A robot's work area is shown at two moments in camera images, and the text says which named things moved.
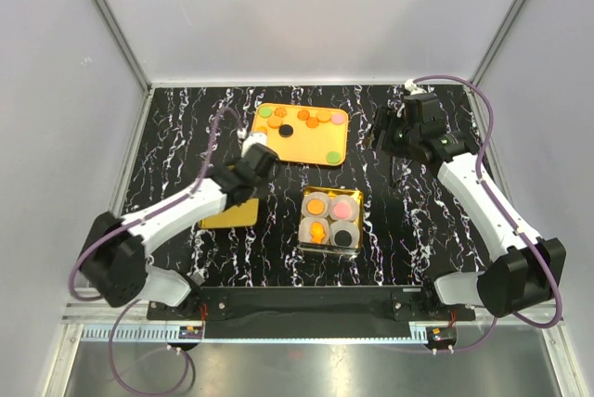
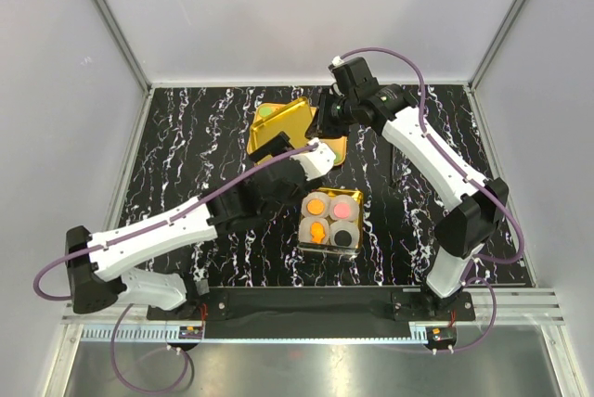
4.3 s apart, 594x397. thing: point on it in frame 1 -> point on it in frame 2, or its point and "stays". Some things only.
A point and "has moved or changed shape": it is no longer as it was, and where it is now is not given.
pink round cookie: x=342 y=210 stays
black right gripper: x=386 y=119 -> x=320 y=125
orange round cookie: x=316 y=207 stays
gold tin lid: x=244 y=214 has moved or changed shape
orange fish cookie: x=317 y=232 stays
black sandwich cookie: x=342 y=237 stays
